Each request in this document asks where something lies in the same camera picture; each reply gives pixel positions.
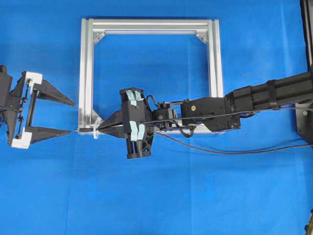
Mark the black vertical rail right edge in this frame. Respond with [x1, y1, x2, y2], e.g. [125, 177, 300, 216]
[300, 0, 313, 71]

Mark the silver aluminium extrusion frame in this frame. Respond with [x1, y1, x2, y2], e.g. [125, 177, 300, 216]
[77, 18, 224, 135]

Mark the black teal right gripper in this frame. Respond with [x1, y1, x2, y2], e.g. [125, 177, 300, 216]
[97, 88, 155, 159]

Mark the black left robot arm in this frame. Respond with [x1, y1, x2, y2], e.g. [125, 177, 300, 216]
[0, 65, 75, 149]

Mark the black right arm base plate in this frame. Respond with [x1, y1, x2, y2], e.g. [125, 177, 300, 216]
[295, 102, 313, 144]

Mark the yellow black object bottom right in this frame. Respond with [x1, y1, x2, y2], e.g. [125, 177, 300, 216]
[304, 209, 313, 235]

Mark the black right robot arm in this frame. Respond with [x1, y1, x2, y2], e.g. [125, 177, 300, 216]
[94, 71, 313, 159]

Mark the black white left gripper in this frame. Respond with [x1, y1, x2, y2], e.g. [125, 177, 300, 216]
[0, 65, 75, 149]

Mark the black wire with plug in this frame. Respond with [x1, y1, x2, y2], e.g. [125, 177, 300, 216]
[75, 126, 313, 155]

